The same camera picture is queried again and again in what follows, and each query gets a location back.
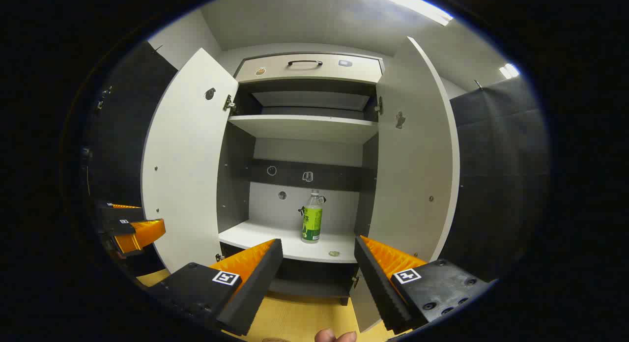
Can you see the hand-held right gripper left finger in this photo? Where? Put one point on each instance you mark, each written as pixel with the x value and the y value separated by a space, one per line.
pixel 258 288

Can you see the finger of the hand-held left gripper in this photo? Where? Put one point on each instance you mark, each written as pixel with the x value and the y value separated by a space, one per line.
pixel 118 213
pixel 142 234

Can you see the ceiling light panel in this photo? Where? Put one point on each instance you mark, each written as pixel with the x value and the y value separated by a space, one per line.
pixel 509 71

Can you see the green label plastic bottle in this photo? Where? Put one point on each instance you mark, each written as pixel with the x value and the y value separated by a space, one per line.
pixel 311 224

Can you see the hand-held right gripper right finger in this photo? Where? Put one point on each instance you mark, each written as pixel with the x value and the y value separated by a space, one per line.
pixel 378 288

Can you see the white cabinet door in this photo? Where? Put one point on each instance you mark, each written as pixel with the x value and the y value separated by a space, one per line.
pixel 186 160
pixel 417 160

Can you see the white cabinet shelf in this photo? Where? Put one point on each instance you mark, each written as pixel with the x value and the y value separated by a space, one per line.
pixel 275 239
pixel 304 128

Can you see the metal door hinge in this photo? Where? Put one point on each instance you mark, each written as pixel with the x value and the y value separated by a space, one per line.
pixel 379 106
pixel 229 104

